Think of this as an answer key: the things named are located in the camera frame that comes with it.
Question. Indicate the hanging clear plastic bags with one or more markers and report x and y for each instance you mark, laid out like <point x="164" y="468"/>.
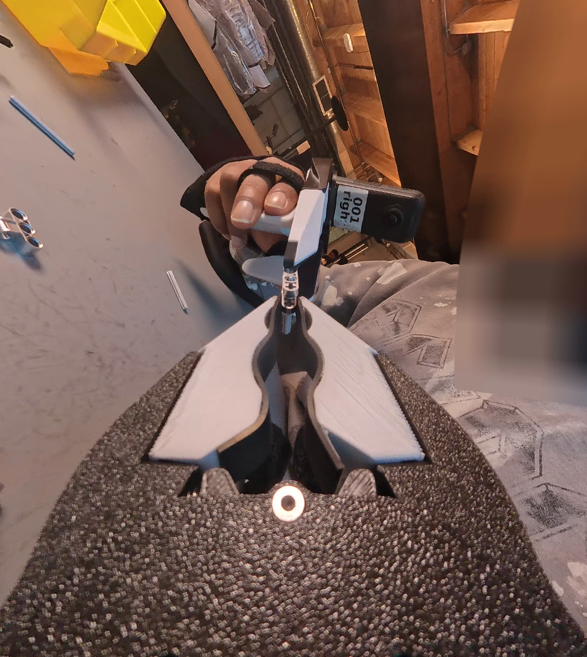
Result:
<point x="231" y="41"/>

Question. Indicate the yellow plastic bin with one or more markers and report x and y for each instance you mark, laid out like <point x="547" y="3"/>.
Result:
<point x="129" y="25"/>
<point x="52" y="25"/>

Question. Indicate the silver ventilation duct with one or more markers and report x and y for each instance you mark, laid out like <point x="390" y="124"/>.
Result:
<point x="303" y="56"/>

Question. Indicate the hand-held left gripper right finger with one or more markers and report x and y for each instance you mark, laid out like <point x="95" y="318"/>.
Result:
<point x="365" y="405"/>

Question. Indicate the light wooden beam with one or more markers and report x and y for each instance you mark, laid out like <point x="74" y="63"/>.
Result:
<point x="206" y="61"/>

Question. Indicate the person's grey patterned clothing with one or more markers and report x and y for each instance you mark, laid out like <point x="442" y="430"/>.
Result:
<point x="555" y="487"/>

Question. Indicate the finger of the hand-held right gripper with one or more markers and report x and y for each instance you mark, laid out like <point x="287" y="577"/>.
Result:
<point x="309" y="220"/>

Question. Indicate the person's right hand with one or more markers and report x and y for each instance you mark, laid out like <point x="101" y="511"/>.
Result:
<point x="221" y="195"/>

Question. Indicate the round black disc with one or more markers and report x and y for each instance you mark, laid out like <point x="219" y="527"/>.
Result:
<point x="340" y="113"/>

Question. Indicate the grey three-hole beam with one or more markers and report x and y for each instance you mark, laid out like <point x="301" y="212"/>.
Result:
<point x="6" y="228"/>

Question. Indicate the white vent grille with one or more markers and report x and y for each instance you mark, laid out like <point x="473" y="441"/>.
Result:
<point x="322" y="92"/>

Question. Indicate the long grey axle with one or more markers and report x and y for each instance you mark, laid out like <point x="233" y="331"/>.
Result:
<point x="41" y="127"/>

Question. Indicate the short grey axle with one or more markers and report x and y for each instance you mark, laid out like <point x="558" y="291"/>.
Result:
<point x="177" y="290"/>

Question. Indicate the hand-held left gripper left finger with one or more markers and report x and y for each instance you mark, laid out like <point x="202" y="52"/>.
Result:
<point x="211" y="400"/>

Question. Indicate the grey double cross-hole connector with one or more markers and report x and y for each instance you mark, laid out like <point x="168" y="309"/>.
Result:
<point x="288" y="308"/>

